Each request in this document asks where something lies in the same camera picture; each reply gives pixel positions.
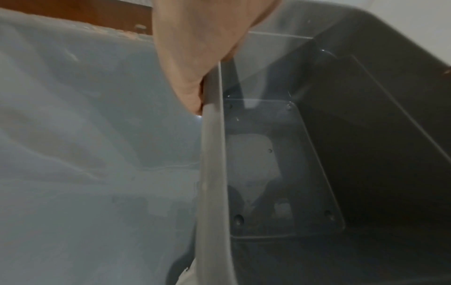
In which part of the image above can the grey plastic storage bin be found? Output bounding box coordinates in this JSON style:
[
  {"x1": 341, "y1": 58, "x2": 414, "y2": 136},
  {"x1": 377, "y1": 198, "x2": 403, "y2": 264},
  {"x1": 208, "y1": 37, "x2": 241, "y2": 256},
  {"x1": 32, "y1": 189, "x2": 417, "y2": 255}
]
[{"x1": 168, "y1": 0, "x2": 451, "y2": 285}]

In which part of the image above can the white cloth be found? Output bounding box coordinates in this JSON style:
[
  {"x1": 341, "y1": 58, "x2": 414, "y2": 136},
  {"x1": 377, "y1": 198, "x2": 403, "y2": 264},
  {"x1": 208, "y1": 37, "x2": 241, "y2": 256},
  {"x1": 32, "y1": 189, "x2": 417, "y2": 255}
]
[{"x1": 175, "y1": 265, "x2": 198, "y2": 285}]

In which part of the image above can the person's left hand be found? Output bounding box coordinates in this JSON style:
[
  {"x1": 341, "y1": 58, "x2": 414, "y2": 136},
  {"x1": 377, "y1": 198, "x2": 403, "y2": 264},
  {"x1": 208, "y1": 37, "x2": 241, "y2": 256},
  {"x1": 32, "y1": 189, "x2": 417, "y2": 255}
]
[{"x1": 152, "y1": 0, "x2": 283, "y2": 116}]

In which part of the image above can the grey-blue bed sheet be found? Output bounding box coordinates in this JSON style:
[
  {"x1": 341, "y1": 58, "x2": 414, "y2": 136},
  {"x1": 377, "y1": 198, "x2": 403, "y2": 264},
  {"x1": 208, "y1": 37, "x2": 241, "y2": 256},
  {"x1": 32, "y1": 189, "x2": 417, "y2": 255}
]
[{"x1": 0, "y1": 8, "x2": 209, "y2": 285}]

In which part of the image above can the brown wooden bed frame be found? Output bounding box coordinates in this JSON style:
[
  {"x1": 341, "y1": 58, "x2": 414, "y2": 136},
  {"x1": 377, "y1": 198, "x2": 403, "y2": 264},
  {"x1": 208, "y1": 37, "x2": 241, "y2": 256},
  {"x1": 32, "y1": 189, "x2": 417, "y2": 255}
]
[{"x1": 0, "y1": 0, "x2": 156, "y2": 36}]

